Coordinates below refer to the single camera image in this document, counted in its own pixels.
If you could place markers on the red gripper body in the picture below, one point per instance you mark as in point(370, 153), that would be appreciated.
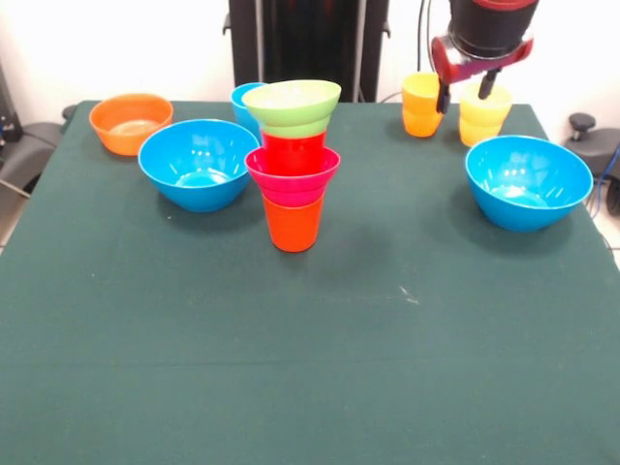
point(460, 70)

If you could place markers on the green bowl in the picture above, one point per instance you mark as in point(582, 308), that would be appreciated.
point(290, 106)

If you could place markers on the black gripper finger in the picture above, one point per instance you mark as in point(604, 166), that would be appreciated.
point(443, 99)
point(488, 84)

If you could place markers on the dark green tablecloth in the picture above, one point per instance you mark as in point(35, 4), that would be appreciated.
point(310, 339)

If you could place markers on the large blue bowl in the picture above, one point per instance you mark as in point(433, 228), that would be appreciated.
point(194, 164)
point(528, 174)

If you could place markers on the red cup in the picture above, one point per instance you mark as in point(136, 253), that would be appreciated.
point(293, 150)

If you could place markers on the orange bowl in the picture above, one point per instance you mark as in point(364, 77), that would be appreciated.
point(121, 121)

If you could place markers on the grey pedestal foot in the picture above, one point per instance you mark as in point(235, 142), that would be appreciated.
point(29, 145)
point(600, 150)

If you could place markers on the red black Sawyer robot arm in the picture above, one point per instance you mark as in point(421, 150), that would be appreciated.
point(489, 24)

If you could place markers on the pink bowl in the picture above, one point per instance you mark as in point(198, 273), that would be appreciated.
point(295, 186)

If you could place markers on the light orange cup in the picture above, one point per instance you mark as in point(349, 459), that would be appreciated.
point(421, 106)

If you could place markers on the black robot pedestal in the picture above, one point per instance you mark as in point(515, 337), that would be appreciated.
point(300, 48)

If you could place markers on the blue cup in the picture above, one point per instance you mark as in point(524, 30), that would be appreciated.
point(242, 109)

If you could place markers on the yellow cup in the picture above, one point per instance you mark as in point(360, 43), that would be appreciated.
point(484, 121)

